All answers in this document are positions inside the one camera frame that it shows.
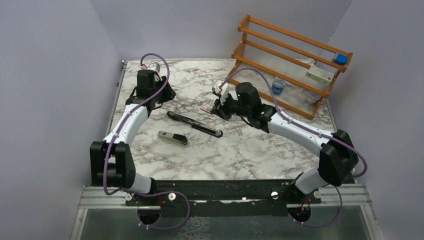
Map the orange wooden shelf rack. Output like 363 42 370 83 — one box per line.
228 14 354 120

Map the blue white cup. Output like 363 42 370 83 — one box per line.
271 76 287 95

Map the blue cube on shelf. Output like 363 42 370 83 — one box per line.
332 53 349 66

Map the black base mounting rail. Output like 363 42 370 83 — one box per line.
125 179 321 218

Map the white red carton box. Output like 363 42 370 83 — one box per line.
305 65 335 86

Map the beige black stapler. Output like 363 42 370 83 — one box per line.
157 131 189 148

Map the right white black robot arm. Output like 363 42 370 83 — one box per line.
211 80 359 204

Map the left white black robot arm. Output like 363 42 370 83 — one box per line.
89 66 176 206

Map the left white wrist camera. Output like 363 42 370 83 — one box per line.
140 62 161 73

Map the purple cable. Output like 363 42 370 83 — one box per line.
102 52 171 196
216 68 369 180

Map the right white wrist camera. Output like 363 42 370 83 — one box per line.
212 80 229 105

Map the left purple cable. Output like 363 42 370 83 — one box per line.
102 52 171 196

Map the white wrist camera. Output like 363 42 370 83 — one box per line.
140 62 161 73
212 80 229 105

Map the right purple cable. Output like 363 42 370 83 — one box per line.
216 68 369 180

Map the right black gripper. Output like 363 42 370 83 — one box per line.
210 92 250 122

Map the white bottle behind rack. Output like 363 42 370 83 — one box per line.
307 92 322 104

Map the red white staple box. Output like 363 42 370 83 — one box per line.
200 103 213 114

